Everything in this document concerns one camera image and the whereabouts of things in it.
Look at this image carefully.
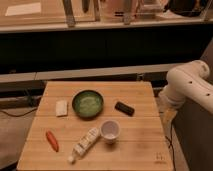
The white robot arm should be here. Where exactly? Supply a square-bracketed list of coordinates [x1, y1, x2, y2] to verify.
[159, 60, 213, 114]

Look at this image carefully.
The black cable left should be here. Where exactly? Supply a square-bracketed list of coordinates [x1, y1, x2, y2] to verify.
[0, 107, 38, 118]

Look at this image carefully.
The black eraser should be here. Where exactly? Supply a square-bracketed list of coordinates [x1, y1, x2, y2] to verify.
[115, 102, 135, 116]

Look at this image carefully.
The white rectangular block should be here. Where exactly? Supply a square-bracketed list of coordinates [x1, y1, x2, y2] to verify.
[55, 100, 68, 117]

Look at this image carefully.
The white tube bottle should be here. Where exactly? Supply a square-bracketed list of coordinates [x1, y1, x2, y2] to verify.
[68, 127, 100, 164]

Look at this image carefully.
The black cable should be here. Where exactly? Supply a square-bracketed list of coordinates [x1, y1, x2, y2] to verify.
[0, 107, 38, 118]
[164, 120, 177, 166]

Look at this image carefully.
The white ceramic cup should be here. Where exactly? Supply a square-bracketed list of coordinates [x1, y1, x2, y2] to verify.
[100, 120, 120, 144]

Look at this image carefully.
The black cable right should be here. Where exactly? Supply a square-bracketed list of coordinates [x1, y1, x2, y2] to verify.
[164, 120, 177, 166]

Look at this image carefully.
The green bowl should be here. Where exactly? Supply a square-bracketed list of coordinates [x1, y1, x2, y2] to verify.
[72, 90, 104, 119]

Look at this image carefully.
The white paper sheet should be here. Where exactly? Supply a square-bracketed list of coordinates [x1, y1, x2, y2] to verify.
[5, 2, 41, 16]

